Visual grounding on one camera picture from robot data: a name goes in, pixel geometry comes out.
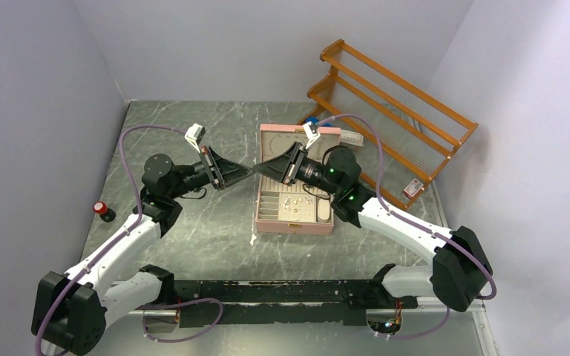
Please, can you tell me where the white oval pillow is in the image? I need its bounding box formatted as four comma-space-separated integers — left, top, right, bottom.
316, 200, 332, 223

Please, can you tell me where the red emergency stop button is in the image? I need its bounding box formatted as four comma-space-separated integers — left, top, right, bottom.
93, 201, 116, 223

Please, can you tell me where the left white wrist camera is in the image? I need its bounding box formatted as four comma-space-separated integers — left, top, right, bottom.
184, 123, 206, 152

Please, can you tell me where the white flat carton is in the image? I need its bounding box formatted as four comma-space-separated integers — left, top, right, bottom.
340, 130, 364, 151

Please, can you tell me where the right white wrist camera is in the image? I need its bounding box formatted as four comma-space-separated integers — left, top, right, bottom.
303, 122, 321, 150

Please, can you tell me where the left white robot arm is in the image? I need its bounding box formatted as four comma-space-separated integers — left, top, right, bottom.
31, 146, 254, 355

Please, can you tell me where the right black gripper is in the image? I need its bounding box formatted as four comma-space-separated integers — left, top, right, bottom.
253, 141, 341, 196

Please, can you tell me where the orange wooden rack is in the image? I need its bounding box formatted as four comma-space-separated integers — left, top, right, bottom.
306, 39, 478, 210

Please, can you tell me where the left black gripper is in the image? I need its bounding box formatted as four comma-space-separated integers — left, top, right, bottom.
167, 145, 254, 199

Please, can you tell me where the small red white box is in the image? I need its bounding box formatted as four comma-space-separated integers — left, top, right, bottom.
402, 179, 424, 199

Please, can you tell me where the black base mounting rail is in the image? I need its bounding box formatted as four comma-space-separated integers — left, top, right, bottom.
160, 280, 418, 328

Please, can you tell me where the pink jewelry box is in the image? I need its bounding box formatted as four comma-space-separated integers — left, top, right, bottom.
255, 124, 335, 235

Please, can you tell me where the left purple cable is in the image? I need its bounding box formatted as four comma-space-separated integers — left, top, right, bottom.
34, 125, 224, 356

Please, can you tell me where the crystal drop earring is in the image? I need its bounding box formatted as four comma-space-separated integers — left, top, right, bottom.
281, 196, 292, 211

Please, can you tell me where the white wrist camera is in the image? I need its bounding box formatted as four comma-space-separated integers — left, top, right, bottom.
303, 122, 321, 150
184, 123, 206, 152

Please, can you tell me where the silver necklace in lid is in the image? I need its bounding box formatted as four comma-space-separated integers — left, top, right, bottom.
270, 135, 293, 161

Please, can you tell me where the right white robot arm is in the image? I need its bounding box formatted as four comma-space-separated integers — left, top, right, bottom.
253, 142, 497, 312

